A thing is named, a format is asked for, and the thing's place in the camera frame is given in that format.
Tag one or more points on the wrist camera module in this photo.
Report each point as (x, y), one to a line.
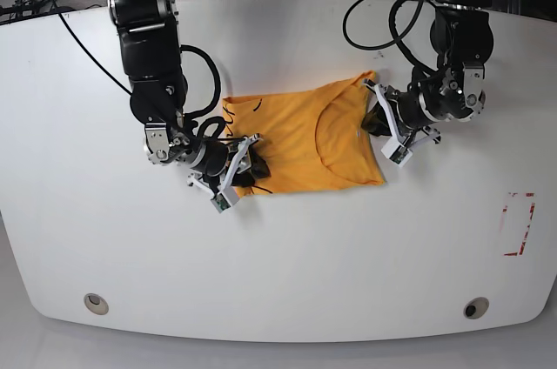
(225, 199)
(396, 152)

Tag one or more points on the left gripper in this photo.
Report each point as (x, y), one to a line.
(402, 115)

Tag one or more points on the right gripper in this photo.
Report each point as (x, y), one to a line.
(234, 164)

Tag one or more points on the orange T-shirt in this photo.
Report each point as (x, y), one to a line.
(311, 140)

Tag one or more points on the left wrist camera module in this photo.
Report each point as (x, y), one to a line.
(396, 152)

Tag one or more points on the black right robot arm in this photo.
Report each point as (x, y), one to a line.
(151, 53)

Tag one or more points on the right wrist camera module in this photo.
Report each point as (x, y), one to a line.
(225, 199)

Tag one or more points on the right table cable grommet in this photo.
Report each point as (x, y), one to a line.
(476, 308)

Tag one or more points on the table cable grommet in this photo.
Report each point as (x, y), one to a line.
(476, 308)
(96, 304)

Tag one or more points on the red tape rectangle marking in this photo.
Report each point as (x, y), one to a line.
(515, 223)

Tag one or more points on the left table cable grommet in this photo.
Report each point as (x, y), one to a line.
(96, 304)

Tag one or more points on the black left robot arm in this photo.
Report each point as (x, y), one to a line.
(463, 41)

